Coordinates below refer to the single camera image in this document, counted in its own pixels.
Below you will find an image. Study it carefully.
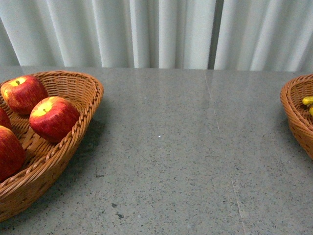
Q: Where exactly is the right brown wicker basket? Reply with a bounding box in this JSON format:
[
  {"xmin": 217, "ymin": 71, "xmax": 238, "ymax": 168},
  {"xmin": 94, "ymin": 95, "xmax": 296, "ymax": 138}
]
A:
[{"xmin": 280, "ymin": 74, "xmax": 313, "ymax": 158}]

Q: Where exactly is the yellow banana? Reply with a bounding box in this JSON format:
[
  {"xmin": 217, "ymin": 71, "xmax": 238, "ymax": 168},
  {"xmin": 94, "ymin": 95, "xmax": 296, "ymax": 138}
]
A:
[
  {"xmin": 302, "ymin": 96, "xmax": 313, "ymax": 106},
  {"xmin": 308, "ymin": 104, "xmax": 313, "ymax": 116}
]

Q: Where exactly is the dark red apple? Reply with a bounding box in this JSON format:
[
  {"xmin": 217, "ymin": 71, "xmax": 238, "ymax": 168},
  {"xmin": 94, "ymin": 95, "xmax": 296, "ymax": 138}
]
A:
[{"xmin": 0, "ymin": 108, "xmax": 12, "ymax": 131}]

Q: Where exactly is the brown wicker basket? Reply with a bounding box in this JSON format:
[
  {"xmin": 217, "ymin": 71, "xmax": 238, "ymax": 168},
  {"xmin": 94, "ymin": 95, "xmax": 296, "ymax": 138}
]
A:
[
  {"xmin": 280, "ymin": 74, "xmax": 313, "ymax": 158},
  {"xmin": 0, "ymin": 70, "xmax": 104, "ymax": 221}
]

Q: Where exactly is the left brown wicker basket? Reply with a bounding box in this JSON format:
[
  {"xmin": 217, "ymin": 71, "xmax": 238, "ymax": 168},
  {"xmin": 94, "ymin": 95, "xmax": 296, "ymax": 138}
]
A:
[{"xmin": 0, "ymin": 70, "xmax": 104, "ymax": 221}]

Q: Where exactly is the white pleated curtain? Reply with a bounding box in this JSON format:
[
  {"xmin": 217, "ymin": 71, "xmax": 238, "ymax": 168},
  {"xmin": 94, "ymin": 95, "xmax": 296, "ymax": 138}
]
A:
[{"xmin": 0, "ymin": 0, "xmax": 313, "ymax": 72}]

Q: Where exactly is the red yellow apple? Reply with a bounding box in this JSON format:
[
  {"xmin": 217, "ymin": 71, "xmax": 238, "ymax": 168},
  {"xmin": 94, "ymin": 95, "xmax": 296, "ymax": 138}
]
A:
[
  {"xmin": 29, "ymin": 96, "xmax": 80, "ymax": 143},
  {"xmin": 0, "ymin": 75, "xmax": 48, "ymax": 115},
  {"xmin": 0, "ymin": 126, "xmax": 26, "ymax": 182}
]

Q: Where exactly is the yellow banana in basket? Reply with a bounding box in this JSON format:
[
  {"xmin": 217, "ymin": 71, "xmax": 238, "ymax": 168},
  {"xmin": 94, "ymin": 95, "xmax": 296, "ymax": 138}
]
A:
[{"xmin": 302, "ymin": 96, "xmax": 313, "ymax": 106}]

